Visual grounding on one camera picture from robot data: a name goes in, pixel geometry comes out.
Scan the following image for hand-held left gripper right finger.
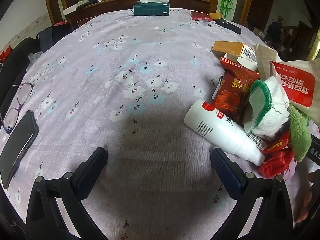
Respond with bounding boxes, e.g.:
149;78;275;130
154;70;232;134
210;147;294;240

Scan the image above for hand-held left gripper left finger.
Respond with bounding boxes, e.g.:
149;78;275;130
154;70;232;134
26;147;108;240

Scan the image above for green knitted cloth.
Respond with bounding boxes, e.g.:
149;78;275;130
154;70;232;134
287;104;312;162

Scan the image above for white cloth with green trim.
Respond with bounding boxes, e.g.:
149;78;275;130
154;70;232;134
244;76;292;137

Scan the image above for orange cardboard box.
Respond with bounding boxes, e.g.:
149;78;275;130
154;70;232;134
212;41;258;63

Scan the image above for person's right hand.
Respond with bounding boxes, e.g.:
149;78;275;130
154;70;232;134
294;169;320;224

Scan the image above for white plastic bottle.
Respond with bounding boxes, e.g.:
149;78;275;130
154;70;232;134
184;99;266;166

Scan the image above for small red snack wrapper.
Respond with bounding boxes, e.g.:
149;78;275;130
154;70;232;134
260;132;292;153

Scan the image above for crumpled red wrapper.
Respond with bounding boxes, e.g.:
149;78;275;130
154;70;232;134
258;150;297;180

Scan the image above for red wet wipe packet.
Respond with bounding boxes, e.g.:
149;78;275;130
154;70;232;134
269;60;316;108

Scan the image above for red rose print snack packet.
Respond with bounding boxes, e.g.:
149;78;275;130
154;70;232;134
212;57;261;128

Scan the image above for black smartphone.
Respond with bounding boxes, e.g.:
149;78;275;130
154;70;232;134
0;110;39;189

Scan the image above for black framed glasses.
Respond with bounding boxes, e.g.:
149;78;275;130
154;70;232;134
0;82;34;133

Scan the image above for beige paper bag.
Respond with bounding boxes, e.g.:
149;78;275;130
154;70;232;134
253;43;320;85

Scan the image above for wooden stair railing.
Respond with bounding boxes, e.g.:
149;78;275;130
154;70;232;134
265;15;320;63

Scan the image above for purple floral tablecloth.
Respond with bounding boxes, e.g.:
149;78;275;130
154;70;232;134
0;7;320;240

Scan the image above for clear plastic bag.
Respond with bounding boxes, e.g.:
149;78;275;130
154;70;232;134
28;52;43;64

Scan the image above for black handheld device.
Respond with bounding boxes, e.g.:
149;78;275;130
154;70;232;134
214;19;242;34

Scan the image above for brown wooden door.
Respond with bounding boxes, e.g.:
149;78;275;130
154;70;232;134
246;0;274;28

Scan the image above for wooden glass partition cabinet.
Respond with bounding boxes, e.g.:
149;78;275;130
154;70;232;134
42;0;255;28

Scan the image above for flat red packet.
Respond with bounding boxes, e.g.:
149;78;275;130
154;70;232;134
191;11;213;21

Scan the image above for teal tissue box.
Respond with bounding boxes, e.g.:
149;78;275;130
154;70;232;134
133;0;171;17

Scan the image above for dark jacket on post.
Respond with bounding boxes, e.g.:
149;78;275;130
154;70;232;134
266;21;284;43

